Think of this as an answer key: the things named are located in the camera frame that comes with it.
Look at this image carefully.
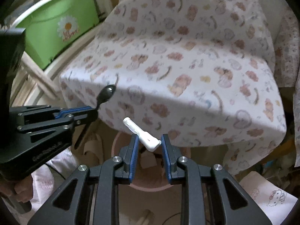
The black plastic spoon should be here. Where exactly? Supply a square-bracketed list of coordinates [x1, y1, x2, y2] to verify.
[74, 84, 116, 149]

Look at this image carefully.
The white plastic applicator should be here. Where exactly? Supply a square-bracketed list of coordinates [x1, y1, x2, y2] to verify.
[123, 117, 161, 152]

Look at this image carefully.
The colourful small carton box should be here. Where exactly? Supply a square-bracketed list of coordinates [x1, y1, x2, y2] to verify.
[140, 150, 157, 169]

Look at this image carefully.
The pink woven trash basket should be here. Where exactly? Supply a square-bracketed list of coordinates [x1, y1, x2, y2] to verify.
[111, 132, 191, 192]

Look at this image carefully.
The person's left hand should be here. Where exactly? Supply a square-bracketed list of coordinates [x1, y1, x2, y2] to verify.
[1, 175, 34, 203]

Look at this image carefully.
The white shelf unit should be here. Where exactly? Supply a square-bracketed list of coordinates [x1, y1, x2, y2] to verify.
[1, 0, 112, 107]

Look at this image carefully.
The wooden plank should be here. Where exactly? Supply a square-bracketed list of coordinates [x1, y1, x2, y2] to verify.
[20, 52, 61, 100]

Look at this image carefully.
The hello kitty pink cloth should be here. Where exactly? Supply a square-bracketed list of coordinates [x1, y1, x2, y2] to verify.
[239, 171, 297, 224]

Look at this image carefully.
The green plastic storage box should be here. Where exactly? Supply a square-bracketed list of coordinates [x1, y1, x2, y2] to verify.
[12, 0, 99, 69]

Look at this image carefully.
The bear print chair cover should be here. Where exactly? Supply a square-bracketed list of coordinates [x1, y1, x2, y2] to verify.
[59, 0, 286, 174]

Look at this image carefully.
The pink print bed sheet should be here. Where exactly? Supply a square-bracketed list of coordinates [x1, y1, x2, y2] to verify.
[274, 9, 299, 167]

